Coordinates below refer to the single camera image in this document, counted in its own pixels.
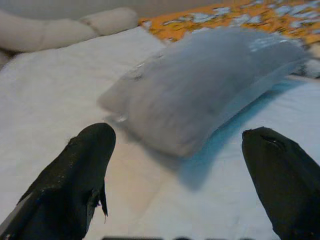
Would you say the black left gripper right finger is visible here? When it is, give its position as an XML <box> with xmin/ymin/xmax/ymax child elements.
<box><xmin>241</xmin><ymin>126</ymin><xmax>320</xmax><ymax>240</ymax></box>

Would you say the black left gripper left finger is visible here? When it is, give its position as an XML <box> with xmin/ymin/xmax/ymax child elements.
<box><xmin>0</xmin><ymin>122</ymin><xmax>117</xmax><ymax>240</ymax></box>

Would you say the grey Little Bear pillow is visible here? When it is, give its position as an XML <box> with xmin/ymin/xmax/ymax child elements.
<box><xmin>97</xmin><ymin>27</ymin><xmax>311</xmax><ymax>158</ymax></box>

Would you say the white quilted duvet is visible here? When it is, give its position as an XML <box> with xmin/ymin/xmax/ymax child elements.
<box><xmin>0</xmin><ymin>26</ymin><xmax>320</xmax><ymax>240</ymax></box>

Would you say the cream bolster pillow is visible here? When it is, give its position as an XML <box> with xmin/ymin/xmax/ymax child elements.
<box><xmin>0</xmin><ymin>6</ymin><xmax>139</xmax><ymax>53</ymax></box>

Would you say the yellow cartoon print blanket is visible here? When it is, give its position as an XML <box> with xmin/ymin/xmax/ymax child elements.
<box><xmin>138</xmin><ymin>0</ymin><xmax>320</xmax><ymax>55</ymax></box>

